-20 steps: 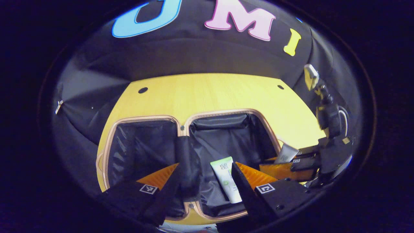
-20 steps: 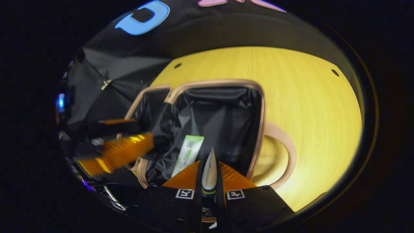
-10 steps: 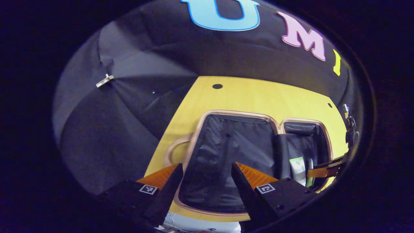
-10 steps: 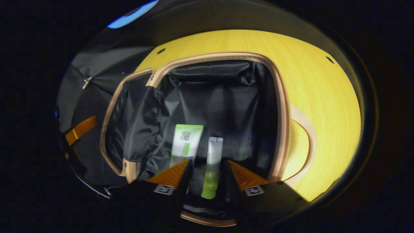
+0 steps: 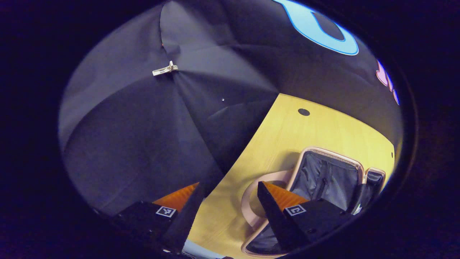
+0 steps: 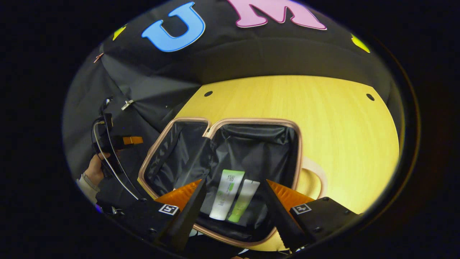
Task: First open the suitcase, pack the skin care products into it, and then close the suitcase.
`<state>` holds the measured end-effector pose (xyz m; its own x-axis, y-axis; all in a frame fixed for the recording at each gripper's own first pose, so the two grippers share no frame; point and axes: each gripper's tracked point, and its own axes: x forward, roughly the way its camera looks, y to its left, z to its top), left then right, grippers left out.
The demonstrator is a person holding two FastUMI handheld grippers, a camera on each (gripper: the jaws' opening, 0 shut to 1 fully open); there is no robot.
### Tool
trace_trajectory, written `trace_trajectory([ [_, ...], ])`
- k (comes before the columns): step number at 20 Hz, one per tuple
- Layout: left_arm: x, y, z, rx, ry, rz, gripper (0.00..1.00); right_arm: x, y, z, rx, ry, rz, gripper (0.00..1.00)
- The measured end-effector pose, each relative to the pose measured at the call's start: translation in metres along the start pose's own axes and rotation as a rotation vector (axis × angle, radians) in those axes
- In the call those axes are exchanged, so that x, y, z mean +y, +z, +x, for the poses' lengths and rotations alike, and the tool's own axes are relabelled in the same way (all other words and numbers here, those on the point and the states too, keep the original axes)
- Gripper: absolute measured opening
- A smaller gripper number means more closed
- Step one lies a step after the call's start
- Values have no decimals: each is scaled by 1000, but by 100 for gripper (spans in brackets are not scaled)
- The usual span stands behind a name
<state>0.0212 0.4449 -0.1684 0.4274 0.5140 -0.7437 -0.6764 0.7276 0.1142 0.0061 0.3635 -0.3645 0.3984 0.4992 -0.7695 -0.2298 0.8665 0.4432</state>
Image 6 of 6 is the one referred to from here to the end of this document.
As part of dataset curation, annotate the black and white cable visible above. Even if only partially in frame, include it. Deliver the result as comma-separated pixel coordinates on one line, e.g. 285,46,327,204
91,108,143,201

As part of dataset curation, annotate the white tube green label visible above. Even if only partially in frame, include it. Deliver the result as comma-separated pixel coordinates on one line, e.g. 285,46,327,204
209,169,246,221

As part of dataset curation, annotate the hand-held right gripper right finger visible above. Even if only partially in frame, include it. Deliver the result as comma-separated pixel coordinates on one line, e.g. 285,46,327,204
264,178,362,253

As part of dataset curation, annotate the black backdrop cloth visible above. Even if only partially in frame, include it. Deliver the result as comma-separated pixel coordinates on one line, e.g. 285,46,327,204
63,0,396,202

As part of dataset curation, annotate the white tube green bottom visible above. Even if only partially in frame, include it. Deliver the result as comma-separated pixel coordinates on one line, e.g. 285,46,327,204
227,179,261,223

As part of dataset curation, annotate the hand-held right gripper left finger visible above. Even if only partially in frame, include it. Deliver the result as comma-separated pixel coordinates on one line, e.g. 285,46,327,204
95,178,208,254

